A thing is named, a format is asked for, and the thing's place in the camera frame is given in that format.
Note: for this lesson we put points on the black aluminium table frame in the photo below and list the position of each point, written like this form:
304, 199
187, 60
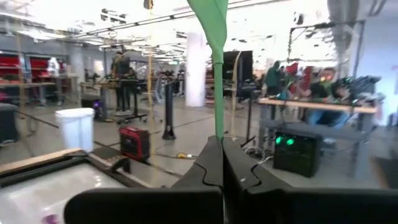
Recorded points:
46, 173

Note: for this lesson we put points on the red and black generator box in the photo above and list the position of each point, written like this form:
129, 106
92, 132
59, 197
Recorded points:
134, 143

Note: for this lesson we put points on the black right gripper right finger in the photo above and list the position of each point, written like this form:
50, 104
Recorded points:
239, 177

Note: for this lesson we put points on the white building pillar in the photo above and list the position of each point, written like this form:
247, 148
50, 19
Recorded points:
195, 71

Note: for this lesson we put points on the white plastic bin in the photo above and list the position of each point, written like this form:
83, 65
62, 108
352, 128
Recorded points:
75, 129

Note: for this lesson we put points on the wooden top work table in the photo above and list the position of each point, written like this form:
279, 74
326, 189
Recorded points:
317, 106

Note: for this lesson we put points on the dark red rose stem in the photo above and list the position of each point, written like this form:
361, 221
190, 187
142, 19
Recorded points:
218, 93

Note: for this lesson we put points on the black computer tower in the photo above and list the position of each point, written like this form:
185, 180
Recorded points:
297, 155

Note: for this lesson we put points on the person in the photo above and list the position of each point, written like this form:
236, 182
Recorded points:
325, 90

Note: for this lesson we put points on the black bin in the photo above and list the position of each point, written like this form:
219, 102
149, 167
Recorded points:
7, 123

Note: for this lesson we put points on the red storage shelf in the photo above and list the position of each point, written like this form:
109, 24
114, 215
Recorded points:
8, 62

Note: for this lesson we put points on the black floor stand post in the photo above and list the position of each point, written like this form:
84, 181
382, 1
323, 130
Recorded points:
168, 115

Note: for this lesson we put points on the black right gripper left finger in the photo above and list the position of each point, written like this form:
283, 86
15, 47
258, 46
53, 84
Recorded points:
208, 174

